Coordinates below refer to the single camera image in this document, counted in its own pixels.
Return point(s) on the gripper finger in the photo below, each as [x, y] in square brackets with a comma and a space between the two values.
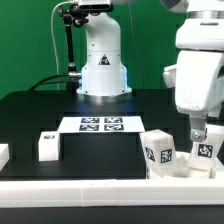
[198, 130]

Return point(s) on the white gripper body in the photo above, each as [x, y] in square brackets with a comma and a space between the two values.
[199, 88]

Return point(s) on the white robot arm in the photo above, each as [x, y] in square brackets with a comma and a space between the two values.
[104, 76]

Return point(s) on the white sheet with tags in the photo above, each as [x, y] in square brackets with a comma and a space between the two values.
[130, 124]

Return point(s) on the white block at left edge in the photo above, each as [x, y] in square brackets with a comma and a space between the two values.
[4, 155]

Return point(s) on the white obstacle wall frame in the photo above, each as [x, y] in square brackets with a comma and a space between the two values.
[89, 193]

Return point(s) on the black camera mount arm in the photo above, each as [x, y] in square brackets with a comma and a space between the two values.
[71, 17]

